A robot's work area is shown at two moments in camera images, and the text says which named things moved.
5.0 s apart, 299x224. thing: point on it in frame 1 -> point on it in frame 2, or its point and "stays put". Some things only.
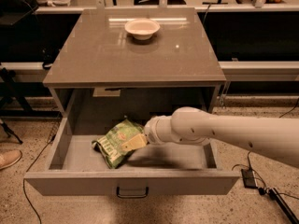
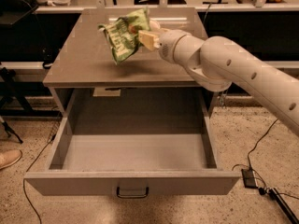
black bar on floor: [283, 206] stays put
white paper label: [102, 91] stays put
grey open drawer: [75, 167] stays put
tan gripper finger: [137, 142] -> [149, 39]
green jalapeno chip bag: [109, 146] -> [122, 35]
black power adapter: [249, 178] stays put
